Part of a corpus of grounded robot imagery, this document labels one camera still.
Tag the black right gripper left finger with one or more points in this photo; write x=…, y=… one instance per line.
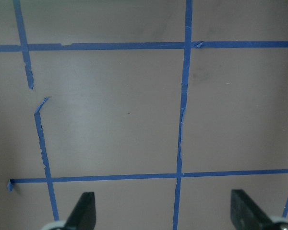
x=83, y=216

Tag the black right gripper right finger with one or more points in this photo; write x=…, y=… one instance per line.
x=245, y=214

